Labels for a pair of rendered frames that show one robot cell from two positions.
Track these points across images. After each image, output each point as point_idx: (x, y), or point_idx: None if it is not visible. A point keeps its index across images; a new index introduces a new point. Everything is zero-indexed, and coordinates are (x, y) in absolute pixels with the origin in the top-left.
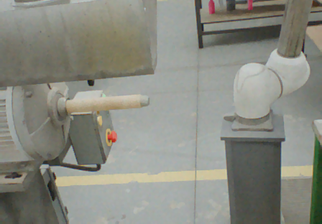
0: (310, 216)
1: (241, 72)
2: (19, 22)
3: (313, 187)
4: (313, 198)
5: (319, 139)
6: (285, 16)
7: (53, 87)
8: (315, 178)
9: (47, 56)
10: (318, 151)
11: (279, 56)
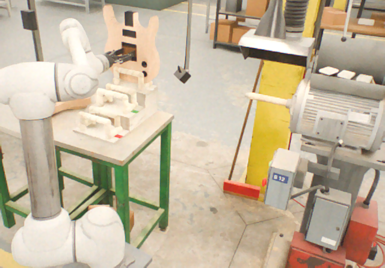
0: (126, 225)
1: (114, 216)
2: None
3: (126, 201)
4: (128, 204)
5: (132, 155)
6: (55, 167)
7: (294, 96)
8: (129, 188)
9: (287, 53)
10: (128, 169)
11: (62, 211)
